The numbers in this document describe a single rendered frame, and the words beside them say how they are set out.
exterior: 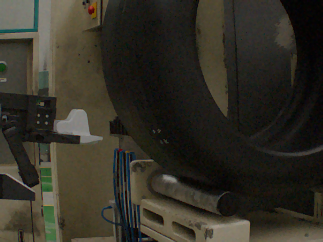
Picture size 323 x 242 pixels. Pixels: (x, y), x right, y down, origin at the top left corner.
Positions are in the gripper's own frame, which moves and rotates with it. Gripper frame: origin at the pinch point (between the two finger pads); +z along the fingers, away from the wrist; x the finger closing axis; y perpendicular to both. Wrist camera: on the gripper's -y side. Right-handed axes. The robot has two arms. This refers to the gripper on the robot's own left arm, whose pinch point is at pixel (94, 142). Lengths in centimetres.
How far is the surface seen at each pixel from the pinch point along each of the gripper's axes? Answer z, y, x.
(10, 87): -8, 9, 66
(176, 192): 19.5, -9.0, 7.5
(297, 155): 34.5, 0.9, -13.0
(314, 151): 38.4, 1.8, -13.1
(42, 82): 157, 39, 895
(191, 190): 19.7, -7.7, 1.2
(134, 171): 15.9, -6.7, 22.8
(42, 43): 150, 100, 902
